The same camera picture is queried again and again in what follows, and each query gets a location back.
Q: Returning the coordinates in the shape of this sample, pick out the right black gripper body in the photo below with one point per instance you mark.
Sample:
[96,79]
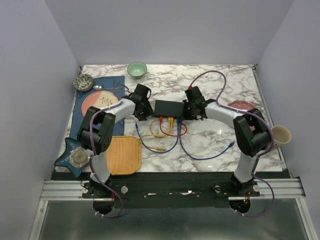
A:
[189,113]

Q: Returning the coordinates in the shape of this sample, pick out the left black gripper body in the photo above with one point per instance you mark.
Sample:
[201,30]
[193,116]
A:
[146,111]

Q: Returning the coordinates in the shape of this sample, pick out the black network switch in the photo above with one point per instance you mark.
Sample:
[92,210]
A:
[167,109]

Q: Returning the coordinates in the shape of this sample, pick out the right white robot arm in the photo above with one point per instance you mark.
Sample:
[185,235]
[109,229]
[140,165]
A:
[251,130]

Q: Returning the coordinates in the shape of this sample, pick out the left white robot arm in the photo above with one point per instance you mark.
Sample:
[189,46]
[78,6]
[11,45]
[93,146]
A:
[96,130]

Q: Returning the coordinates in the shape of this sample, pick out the blue placemat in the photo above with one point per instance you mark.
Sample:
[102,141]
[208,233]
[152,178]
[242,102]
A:
[106,82]

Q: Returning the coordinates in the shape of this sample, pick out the green ceramic bowl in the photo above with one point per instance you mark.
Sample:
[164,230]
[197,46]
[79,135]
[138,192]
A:
[137,69]

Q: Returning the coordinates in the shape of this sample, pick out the pink and cream plate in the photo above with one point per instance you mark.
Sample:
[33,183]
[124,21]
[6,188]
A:
[98,99]

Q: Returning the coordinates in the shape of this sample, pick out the metal spoon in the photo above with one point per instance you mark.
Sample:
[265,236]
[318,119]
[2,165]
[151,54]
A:
[101,88]

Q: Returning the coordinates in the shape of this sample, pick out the pink dotted plate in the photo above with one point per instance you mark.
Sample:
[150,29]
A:
[241,105]

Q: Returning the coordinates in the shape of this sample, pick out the patterned small bowl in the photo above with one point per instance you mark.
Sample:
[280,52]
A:
[83,82]

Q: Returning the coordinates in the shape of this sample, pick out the orange woven tray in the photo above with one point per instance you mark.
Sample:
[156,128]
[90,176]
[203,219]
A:
[123,155]

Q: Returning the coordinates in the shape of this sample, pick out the cream printed mug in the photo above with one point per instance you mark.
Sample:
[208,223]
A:
[281,136]

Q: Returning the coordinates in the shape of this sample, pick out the blue star-shaped dish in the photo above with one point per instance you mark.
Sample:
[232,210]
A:
[74,157]

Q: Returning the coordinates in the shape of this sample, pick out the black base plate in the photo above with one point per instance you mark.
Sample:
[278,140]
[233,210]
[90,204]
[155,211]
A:
[218,196]

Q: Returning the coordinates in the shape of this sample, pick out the aluminium mounting rail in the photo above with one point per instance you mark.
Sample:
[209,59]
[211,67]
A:
[59,190]

